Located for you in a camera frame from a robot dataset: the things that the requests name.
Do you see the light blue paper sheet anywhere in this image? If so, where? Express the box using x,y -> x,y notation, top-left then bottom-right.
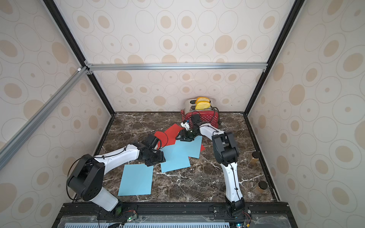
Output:
118,164 -> 154,196

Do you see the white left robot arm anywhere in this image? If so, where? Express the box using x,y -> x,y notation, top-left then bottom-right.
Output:
67,142 -> 166,214

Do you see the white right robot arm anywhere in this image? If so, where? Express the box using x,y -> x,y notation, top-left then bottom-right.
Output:
175,123 -> 245,218

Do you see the red polka dot toaster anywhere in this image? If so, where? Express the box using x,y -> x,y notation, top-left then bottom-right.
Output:
181,98 -> 221,128

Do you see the yellow toast slice front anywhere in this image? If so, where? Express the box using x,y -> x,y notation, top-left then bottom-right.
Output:
195,101 -> 211,110

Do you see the yellow toast slice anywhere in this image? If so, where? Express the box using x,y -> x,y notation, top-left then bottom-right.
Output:
195,97 -> 211,104
195,101 -> 211,110

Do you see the yellow toast slice rear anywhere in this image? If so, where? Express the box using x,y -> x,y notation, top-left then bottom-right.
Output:
195,97 -> 211,104

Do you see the jar with black lid far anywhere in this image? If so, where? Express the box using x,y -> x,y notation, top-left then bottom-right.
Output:
248,151 -> 259,167

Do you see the jar with black lid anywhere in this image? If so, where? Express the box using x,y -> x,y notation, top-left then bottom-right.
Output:
248,151 -> 259,167
252,180 -> 268,195

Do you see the jar with black lid near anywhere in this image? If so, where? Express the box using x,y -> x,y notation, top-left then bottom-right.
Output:
252,180 -> 268,195

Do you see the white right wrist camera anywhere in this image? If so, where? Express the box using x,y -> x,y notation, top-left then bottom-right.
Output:
180,113 -> 202,130

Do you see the black toaster power cable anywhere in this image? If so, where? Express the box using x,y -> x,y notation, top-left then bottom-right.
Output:
210,106 -> 221,129

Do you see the horizontal aluminium frame bar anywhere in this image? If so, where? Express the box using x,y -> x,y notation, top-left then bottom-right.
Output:
87,62 -> 268,71

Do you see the diagonal aluminium frame bar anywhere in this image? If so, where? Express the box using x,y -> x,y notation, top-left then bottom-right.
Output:
1,66 -> 87,169

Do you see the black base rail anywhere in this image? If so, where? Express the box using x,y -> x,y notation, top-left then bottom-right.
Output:
52,202 -> 297,228

